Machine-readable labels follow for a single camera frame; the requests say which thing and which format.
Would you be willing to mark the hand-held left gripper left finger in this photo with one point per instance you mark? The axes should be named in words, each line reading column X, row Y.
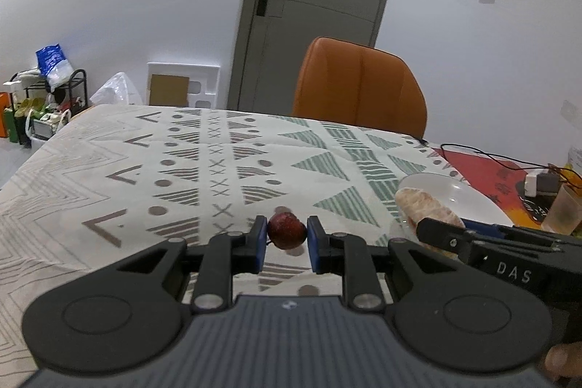
column 261, row 242

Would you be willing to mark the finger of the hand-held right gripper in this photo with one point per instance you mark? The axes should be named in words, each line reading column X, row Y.
column 448, row 238
column 489, row 228

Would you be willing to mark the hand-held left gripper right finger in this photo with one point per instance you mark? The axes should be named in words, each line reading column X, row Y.
column 313, row 245

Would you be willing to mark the dark red apple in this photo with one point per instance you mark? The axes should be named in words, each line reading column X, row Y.
column 285, row 231

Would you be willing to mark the white plate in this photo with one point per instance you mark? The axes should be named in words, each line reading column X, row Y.
column 468, row 199

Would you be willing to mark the peeled citrus segments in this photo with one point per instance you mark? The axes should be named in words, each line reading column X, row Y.
column 420, row 204

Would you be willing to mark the person's right hand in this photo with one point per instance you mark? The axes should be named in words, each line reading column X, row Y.
column 564, row 363

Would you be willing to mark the red table mat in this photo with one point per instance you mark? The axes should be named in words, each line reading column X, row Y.
column 486, row 174

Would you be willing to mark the white charger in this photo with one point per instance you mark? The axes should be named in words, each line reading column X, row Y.
column 532, row 184

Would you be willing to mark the translucent plastic cup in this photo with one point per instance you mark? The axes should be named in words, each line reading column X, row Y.
column 564, row 210

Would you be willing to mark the dark power adapter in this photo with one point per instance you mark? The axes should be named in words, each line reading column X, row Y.
column 550, row 183

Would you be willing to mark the patterned tablecloth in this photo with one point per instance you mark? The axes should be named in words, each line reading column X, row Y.
column 136, row 170

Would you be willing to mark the orange chair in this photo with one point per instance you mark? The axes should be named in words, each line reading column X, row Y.
column 359, row 83

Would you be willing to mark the white foam packaging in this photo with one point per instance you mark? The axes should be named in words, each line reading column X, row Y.
column 204, row 83

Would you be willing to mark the brown cardboard piece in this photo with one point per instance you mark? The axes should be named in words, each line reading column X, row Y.
column 169, row 90

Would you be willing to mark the clear plastic bag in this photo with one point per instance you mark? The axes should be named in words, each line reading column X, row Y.
column 116, row 92

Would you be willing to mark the grey door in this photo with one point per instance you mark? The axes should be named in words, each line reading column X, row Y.
column 318, row 6

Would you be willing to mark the black metal rack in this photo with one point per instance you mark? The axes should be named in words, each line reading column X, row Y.
column 81, row 81

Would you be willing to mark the white plastic bag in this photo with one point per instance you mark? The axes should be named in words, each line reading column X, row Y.
column 43, row 129

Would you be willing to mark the blue and white bag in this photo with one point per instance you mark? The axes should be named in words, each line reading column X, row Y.
column 53, row 63

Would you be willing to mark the green box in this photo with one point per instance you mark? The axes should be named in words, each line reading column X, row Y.
column 11, row 126

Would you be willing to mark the white wall socket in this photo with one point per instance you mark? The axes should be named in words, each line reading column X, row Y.
column 572, row 110

